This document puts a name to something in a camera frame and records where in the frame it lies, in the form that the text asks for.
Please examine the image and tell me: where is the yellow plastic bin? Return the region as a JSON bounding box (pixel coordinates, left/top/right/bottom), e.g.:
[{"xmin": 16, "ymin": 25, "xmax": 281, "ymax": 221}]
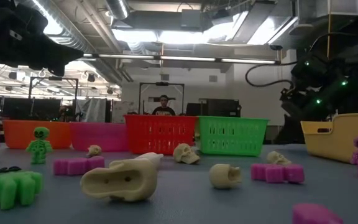
[{"xmin": 300, "ymin": 113, "xmax": 358, "ymax": 164}]

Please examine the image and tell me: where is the whiteboard with notes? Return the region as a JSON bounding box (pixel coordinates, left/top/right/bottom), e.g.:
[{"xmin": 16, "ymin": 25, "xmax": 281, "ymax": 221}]
[{"xmin": 111, "ymin": 100, "xmax": 138, "ymax": 123}]

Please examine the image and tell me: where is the green slotted plastic basket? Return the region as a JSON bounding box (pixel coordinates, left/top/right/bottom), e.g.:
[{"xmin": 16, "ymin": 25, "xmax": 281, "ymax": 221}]
[{"xmin": 196, "ymin": 115, "xmax": 270, "ymax": 157}]

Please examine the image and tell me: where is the grey ceiling box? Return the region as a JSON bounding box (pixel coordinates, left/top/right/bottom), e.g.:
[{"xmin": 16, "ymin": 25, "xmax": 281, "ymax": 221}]
[{"xmin": 180, "ymin": 8, "xmax": 202, "ymax": 29}]

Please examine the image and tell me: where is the grey cloth cover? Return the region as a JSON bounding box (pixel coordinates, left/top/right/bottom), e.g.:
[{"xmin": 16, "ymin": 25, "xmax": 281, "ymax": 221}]
[{"xmin": 75, "ymin": 98, "xmax": 108, "ymax": 123}]

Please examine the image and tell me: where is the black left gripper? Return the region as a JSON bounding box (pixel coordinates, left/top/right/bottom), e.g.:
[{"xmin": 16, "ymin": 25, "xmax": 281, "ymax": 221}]
[{"xmin": 0, "ymin": 0, "xmax": 85, "ymax": 77}]

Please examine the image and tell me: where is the black gantry frame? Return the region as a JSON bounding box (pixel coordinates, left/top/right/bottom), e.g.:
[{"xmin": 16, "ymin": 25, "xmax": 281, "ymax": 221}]
[
  {"xmin": 137, "ymin": 82, "xmax": 185, "ymax": 116},
  {"xmin": 27, "ymin": 76, "xmax": 80, "ymax": 123}
]

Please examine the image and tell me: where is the green skeleton figure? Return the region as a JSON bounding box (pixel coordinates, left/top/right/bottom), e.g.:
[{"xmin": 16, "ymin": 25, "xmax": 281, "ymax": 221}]
[
  {"xmin": 0, "ymin": 166, "xmax": 44, "ymax": 211},
  {"xmin": 25, "ymin": 126, "xmax": 54, "ymax": 165}
]

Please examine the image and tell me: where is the cream plastic skull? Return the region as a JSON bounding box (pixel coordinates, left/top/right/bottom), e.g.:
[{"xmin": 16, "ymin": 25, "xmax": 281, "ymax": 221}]
[
  {"xmin": 172, "ymin": 143, "xmax": 201, "ymax": 165},
  {"xmin": 86, "ymin": 144, "xmax": 103, "ymax": 158},
  {"xmin": 80, "ymin": 158, "xmax": 158, "ymax": 202},
  {"xmin": 265, "ymin": 151, "xmax": 293, "ymax": 166},
  {"xmin": 209, "ymin": 164, "xmax": 243, "ymax": 190}
]

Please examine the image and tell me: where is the person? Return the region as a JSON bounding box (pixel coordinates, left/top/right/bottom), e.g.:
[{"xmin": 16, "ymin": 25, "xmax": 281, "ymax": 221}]
[
  {"xmin": 57, "ymin": 105, "xmax": 75, "ymax": 123},
  {"xmin": 152, "ymin": 95, "xmax": 177, "ymax": 116}
]

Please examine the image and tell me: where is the silver round air duct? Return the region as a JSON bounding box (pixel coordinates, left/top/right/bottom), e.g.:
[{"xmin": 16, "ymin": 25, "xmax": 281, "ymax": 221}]
[{"xmin": 104, "ymin": 0, "xmax": 131, "ymax": 20}]

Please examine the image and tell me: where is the black cabinet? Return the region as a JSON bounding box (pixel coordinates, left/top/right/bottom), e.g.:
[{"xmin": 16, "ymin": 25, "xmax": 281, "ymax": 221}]
[{"xmin": 185, "ymin": 98, "xmax": 242, "ymax": 118}]

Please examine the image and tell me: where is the long silver air duct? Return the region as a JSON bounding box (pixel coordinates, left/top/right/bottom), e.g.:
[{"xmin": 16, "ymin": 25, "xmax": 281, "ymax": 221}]
[{"xmin": 14, "ymin": 0, "xmax": 124, "ymax": 85}]

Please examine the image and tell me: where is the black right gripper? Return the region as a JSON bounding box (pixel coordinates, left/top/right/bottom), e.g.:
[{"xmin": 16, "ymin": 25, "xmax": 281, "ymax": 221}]
[{"xmin": 275, "ymin": 83, "xmax": 323, "ymax": 144}]

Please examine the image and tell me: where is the red slotted plastic basket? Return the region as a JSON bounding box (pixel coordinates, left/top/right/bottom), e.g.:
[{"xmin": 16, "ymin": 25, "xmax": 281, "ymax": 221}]
[{"xmin": 123, "ymin": 114, "xmax": 198, "ymax": 156}]

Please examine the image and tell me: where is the orange plastic bin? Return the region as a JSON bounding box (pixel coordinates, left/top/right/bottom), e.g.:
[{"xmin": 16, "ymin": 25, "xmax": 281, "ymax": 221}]
[{"xmin": 2, "ymin": 119, "xmax": 73, "ymax": 149}]

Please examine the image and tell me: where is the long ceiling light fixture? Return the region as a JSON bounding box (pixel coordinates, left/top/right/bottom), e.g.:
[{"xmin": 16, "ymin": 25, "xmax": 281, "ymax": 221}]
[{"xmin": 82, "ymin": 52, "xmax": 282, "ymax": 65}]

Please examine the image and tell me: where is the pink plastic bin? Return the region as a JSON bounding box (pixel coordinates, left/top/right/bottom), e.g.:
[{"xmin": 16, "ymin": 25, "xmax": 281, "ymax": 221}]
[{"xmin": 69, "ymin": 121, "xmax": 129, "ymax": 152}]

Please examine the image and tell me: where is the yellow hanging cord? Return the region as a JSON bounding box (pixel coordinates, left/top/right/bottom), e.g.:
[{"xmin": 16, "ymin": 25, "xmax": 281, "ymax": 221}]
[{"xmin": 326, "ymin": 14, "xmax": 332, "ymax": 60}]

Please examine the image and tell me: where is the row of black monitors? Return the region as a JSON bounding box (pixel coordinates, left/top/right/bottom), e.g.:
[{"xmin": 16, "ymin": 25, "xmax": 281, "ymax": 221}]
[{"xmin": 1, "ymin": 97, "xmax": 62, "ymax": 121}]

